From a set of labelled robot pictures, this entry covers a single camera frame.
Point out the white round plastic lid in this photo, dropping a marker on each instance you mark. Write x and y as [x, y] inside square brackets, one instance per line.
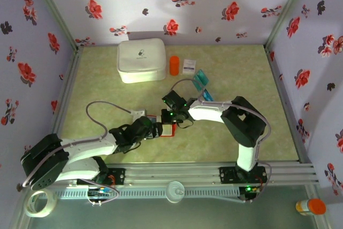
[175, 192]

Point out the teal blue packets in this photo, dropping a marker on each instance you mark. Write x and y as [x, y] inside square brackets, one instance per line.
[202, 75]

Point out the amber bottle with orange cap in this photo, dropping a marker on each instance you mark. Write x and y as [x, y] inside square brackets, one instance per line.
[312, 207]

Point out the orange pill bottle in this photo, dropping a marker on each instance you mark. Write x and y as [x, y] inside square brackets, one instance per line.
[174, 65]

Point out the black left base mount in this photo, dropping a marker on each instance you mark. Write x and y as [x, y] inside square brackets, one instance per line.
[118, 176]

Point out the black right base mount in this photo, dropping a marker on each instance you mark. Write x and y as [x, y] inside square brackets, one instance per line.
[227, 175]

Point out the red card holder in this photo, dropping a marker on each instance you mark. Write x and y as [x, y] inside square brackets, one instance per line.
[168, 132]

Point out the aluminium frame post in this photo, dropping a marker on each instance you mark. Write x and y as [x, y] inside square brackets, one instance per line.
[288, 9]
[53, 9]

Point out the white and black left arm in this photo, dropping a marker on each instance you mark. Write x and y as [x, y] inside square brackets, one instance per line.
[88, 147]

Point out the white paper packet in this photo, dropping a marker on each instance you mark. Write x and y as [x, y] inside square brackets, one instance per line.
[189, 65]

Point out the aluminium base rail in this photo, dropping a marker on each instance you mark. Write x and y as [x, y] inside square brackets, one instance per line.
[171, 171]

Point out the green circuit board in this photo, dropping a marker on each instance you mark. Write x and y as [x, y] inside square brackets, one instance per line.
[100, 192]

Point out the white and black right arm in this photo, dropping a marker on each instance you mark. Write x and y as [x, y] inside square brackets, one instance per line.
[206, 112]

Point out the white zip pouch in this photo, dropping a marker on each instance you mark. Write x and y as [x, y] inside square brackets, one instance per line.
[142, 57]

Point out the clear adhesive tape roll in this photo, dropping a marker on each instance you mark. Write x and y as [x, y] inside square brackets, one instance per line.
[40, 214]

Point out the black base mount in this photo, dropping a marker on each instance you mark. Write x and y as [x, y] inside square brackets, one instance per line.
[227, 175]
[118, 176]

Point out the aluminium side rail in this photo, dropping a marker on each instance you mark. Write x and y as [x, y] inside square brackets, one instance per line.
[68, 92]
[284, 97]

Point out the black controller with green light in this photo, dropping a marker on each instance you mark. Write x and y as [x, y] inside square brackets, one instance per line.
[249, 191]

